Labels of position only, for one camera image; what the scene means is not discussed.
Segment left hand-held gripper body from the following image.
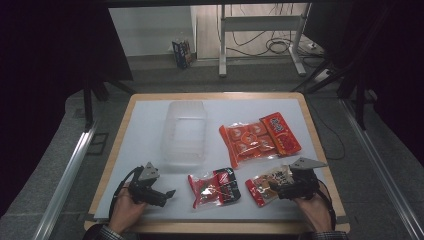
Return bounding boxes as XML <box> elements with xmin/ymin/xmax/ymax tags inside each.
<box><xmin>129</xmin><ymin>161</ymin><xmax>161</xmax><ymax>204</ymax></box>

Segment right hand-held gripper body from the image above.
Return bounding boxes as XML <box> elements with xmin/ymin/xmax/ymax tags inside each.
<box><xmin>288</xmin><ymin>157</ymin><xmax>329</xmax><ymax>200</ymax></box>

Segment red and beige snack packet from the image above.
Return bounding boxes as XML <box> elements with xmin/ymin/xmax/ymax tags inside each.
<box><xmin>244</xmin><ymin>164</ymin><xmax>294</xmax><ymax>208</ymax></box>

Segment red and black snack packet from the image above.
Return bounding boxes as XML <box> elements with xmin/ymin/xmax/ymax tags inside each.
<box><xmin>187</xmin><ymin>167</ymin><xmax>242</xmax><ymax>210</ymax></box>

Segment large orange snack packet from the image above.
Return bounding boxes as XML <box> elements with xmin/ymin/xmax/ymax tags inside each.
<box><xmin>218</xmin><ymin>111</ymin><xmax>303</xmax><ymax>169</ymax></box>

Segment clear plastic container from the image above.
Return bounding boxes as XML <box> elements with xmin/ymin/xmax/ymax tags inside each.
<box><xmin>160</xmin><ymin>100</ymin><xmax>208</xmax><ymax>167</ymax></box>

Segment person's right hand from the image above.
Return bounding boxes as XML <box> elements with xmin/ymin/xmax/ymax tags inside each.
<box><xmin>294</xmin><ymin>191</ymin><xmax>333</xmax><ymax>233</ymax></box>

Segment person's left hand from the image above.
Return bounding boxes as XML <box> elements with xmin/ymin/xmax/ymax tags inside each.
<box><xmin>108</xmin><ymin>182</ymin><xmax>148</xmax><ymax>234</ymax></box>

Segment white table mat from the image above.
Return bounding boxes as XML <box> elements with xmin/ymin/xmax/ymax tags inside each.
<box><xmin>94</xmin><ymin>98</ymin><xmax>338</xmax><ymax>222</ymax></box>

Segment black stand legs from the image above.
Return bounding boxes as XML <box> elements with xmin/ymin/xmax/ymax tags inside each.
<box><xmin>83</xmin><ymin>78</ymin><xmax>137</xmax><ymax>133</ymax></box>

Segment black tripod stand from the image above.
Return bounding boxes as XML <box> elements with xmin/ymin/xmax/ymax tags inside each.
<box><xmin>291</xmin><ymin>59</ymin><xmax>369</xmax><ymax>131</ymax></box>

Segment blue carton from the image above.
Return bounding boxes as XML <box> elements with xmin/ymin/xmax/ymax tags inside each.
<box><xmin>171</xmin><ymin>33</ymin><xmax>196</xmax><ymax>70</ymax></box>

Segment white power strip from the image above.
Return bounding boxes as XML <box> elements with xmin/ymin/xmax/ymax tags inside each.
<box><xmin>305</xmin><ymin>41</ymin><xmax>326</xmax><ymax>56</ymax></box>

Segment dark curtain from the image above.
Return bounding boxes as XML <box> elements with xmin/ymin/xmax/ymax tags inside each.
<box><xmin>303</xmin><ymin>0</ymin><xmax>424</xmax><ymax>168</ymax></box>
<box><xmin>0</xmin><ymin>0</ymin><xmax>134</xmax><ymax>218</ymax></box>

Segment right hand-held gripper cable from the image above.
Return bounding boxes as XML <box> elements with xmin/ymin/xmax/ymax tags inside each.
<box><xmin>316</xmin><ymin>179</ymin><xmax>338</xmax><ymax>231</ymax></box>

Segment hand-held gripper cable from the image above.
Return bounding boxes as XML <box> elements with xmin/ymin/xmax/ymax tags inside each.
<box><xmin>316</xmin><ymin>179</ymin><xmax>338</xmax><ymax>231</ymax></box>
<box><xmin>108</xmin><ymin>165</ymin><xmax>142</xmax><ymax>221</ymax></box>

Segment left hand-held gripper cable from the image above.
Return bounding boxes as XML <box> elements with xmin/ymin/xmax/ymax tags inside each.
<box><xmin>108</xmin><ymin>165</ymin><xmax>142</xmax><ymax>221</ymax></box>

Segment thin black floor cable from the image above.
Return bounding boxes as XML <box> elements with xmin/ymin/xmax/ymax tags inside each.
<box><xmin>308</xmin><ymin>99</ymin><xmax>346</xmax><ymax>161</ymax></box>

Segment black floor socket frame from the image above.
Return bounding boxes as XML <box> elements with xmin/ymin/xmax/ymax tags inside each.
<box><xmin>86</xmin><ymin>132</ymin><xmax>110</xmax><ymax>156</ymax></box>

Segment aluminium rail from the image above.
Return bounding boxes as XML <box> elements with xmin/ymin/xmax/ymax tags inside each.
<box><xmin>33</xmin><ymin>121</ymin><xmax>99</xmax><ymax>240</ymax></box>
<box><xmin>339</xmin><ymin>98</ymin><xmax>424</xmax><ymax>240</ymax></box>

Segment black cables on floor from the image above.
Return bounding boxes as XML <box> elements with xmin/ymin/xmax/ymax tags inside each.
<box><xmin>226</xmin><ymin>3</ymin><xmax>303</xmax><ymax>58</ymax></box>

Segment white metal stand frame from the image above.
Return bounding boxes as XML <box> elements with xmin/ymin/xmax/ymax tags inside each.
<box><xmin>218</xmin><ymin>3</ymin><xmax>313</xmax><ymax>78</ymax></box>

